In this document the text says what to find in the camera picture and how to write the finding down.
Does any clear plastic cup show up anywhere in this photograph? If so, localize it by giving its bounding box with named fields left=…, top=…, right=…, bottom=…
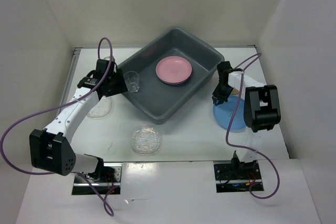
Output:
left=124, top=71, right=140, bottom=93

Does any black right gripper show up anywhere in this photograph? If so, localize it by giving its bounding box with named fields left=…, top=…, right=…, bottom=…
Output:
left=212, top=83, right=234, bottom=105

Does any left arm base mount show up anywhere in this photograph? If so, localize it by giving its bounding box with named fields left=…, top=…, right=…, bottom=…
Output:
left=71, top=162, right=123, bottom=196

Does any grey plastic bin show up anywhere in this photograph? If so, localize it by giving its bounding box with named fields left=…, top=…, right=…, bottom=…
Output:
left=118, top=27, right=224, bottom=124

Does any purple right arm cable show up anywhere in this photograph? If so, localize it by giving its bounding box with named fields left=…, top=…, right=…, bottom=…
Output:
left=225, top=52, right=281, bottom=199

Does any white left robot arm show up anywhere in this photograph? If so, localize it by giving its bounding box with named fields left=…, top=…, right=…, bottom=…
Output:
left=29, top=59, right=127, bottom=182

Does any clear textured round plate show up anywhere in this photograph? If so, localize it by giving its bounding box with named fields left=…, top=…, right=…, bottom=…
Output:
left=131, top=125, right=162, bottom=156

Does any clear squarish glass plate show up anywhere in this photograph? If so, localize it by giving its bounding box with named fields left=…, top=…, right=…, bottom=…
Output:
left=87, top=97, right=112, bottom=119

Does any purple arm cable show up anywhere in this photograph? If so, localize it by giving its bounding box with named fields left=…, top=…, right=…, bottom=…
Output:
left=225, top=52, right=281, bottom=199
left=0, top=37, right=115, bottom=216

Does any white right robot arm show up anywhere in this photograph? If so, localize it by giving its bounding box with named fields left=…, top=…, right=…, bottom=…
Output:
left=212, top=61, right=281, bottom=133

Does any amber dotted glass plate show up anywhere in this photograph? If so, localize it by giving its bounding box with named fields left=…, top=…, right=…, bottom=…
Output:
left=231, top=88, right=239, bottom=95

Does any blue round plate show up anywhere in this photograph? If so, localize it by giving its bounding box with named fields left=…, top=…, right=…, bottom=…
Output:
left=213, top=95, right=246, bottom=132

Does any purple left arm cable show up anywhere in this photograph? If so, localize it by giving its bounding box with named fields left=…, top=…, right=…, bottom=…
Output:
left=0, top=37, right=115, bottom=216

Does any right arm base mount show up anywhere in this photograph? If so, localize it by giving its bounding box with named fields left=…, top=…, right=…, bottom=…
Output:
left=213, top=152, right=264, bottom=193

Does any pink round plate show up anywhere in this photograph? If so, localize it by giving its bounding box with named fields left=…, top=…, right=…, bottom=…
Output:
left=155, top=56, right=193, bottom=85

